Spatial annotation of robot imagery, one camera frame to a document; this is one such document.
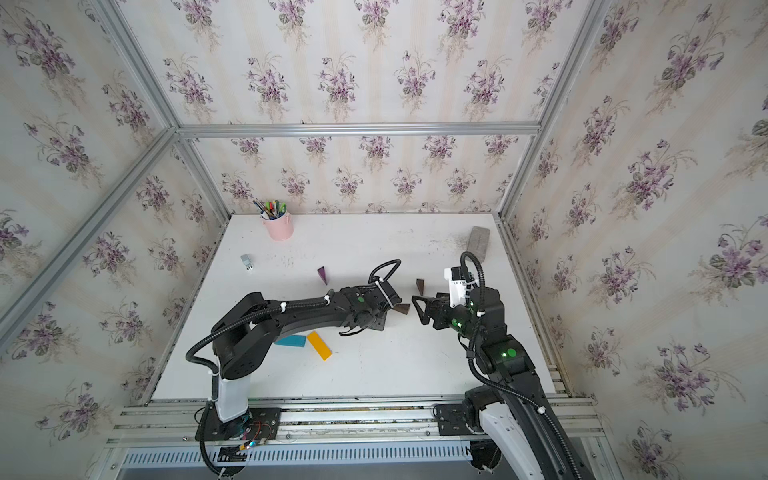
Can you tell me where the purple triangle block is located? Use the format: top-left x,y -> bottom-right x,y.
317,266 -> 328,285

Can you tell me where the teal rectangular block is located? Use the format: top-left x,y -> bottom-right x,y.
274,335 -> 307,348

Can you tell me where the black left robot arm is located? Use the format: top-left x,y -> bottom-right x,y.
185,259 -> 402,444

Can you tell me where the grey rectangular stone block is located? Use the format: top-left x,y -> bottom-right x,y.
466,226 -> 490,263

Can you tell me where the yellow rectangular block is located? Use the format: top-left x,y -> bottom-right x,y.
307,331 -> 332,361

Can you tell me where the small grey white object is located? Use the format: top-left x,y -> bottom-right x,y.
240,254 -> 253,271

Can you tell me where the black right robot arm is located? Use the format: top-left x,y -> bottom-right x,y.
412,251 -> 594,479

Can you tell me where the white slotted cable duct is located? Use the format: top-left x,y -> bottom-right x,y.
121,440 -> 472,469

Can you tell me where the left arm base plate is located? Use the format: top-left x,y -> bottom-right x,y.
195,407 -> 282,444

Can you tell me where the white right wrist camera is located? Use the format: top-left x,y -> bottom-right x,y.
444,266 -> 474,308

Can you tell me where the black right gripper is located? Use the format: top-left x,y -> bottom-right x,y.
414,288 -> 488,348

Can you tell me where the aluminium mounting rail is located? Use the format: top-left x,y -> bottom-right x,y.
104,392 -> 604,448

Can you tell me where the pink pen cup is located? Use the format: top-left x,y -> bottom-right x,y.
262,213 -> 294,242

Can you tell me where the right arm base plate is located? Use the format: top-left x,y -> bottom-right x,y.
432,402 -> 484,437

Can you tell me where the colourful pens bundle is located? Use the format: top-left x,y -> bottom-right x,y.
252,199 -> 287,220

